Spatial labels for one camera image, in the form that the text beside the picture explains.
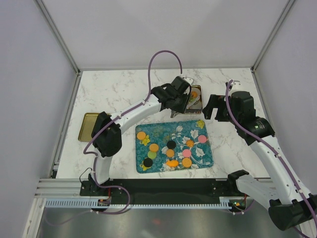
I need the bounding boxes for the orange swirl flower cookie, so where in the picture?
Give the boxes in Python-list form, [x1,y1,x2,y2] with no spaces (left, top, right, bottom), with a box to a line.
[186,139,195,148]

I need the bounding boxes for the gold tin lid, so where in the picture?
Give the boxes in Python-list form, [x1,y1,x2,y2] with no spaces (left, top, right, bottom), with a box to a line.
[78,113,99,142]

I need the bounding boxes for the silver metal tongs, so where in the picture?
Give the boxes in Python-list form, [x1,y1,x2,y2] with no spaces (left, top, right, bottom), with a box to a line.
[170,110,183,118]

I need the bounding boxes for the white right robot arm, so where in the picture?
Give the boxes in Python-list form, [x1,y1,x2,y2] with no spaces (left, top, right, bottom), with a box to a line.
[203,80,317,231]

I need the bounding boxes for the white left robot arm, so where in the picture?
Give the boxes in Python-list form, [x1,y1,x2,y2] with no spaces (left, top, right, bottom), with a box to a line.
[87,75,193,195]

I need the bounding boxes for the square cookie tin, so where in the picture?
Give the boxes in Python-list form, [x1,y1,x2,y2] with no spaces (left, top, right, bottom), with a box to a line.
[184,85,203,115]

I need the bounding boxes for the orange cookie in tin right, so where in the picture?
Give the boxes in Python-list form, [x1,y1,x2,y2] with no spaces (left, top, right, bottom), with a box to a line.
[190,91,198,98]

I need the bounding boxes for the pink sandwich cookie upper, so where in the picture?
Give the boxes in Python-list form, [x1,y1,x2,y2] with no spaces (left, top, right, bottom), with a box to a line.
[198,135,207,143]

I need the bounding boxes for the pink sandwich cookie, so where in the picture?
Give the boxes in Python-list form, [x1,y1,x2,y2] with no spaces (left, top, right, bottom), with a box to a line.
[182,149,192,158]
[198,135,207,143]

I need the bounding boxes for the teal floral serving tray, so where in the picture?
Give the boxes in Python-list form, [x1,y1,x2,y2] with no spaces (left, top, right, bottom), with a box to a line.
[135,119,214,174]

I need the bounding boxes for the pink sandwich cookie lower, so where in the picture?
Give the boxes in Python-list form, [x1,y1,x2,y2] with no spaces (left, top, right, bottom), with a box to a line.
[182,149,192,158]

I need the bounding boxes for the black sandwich cookie upper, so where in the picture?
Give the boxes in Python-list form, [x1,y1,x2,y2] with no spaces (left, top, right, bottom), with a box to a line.
[166,140,176,150]

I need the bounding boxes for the black sandwich cookie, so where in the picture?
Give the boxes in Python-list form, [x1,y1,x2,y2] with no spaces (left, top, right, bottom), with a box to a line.
[143,158,153,168]
[166,140,176,150]

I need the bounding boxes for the dotted orange biscuit far left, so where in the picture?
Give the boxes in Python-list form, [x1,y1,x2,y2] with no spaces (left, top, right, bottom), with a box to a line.
[137,131,147,140]

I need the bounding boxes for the dotted orange sandwich biscuit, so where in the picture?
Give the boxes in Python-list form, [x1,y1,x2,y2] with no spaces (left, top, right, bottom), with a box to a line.
[182,158,192,168]

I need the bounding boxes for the plain orange cookie middle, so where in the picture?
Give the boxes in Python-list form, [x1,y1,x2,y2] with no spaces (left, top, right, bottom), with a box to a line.
[165,149,175,158]

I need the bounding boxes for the dotted orange biscuit centre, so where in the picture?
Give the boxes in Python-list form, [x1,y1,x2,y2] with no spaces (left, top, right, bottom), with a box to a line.
[149,143,159,152]

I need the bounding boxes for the orange fish cookie lower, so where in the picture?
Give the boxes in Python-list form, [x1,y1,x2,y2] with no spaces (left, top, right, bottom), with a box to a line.
[165,160,179,168]

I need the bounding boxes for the green sandwich cookie lower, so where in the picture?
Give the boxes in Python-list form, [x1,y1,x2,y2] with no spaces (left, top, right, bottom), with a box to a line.
[148,151,157,160]

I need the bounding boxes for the black sandwich cookie lower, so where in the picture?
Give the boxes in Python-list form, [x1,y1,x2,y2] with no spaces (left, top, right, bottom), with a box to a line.
[143,158,153,168]

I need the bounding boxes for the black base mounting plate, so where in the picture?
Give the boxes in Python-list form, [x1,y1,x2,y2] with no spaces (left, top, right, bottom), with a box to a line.
[80,178,244,204]

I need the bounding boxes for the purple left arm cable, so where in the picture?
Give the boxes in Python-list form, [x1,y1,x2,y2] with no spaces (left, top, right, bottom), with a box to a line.
[83,50,183,184]

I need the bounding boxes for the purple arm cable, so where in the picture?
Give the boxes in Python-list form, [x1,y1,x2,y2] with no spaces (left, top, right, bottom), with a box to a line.
[224,79,317,238]
[83,50,183,184]

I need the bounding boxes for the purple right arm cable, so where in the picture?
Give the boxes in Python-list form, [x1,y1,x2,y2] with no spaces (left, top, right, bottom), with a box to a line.
[224,79,317,238]

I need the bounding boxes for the slotted white cable duct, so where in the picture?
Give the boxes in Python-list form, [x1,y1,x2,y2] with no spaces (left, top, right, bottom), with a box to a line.
[45,197,246,210]

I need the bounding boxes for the aluminium frame rail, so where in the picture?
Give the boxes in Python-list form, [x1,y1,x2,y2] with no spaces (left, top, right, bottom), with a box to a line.
[34,178,84,199]

